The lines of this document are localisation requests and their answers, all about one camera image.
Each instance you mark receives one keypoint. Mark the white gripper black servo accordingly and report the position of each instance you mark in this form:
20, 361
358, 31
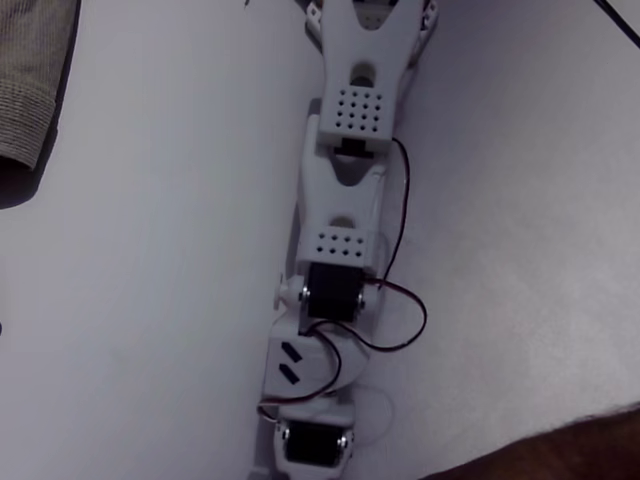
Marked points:
314, 440

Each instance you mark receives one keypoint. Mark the olive knit sleeve forearm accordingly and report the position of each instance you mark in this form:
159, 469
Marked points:
30, 75

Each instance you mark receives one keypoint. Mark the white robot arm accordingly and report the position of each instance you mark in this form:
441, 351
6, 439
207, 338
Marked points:
340, 200

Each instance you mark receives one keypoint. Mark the dark brown blurry object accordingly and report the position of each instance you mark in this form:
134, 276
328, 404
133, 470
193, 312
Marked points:
560, 450

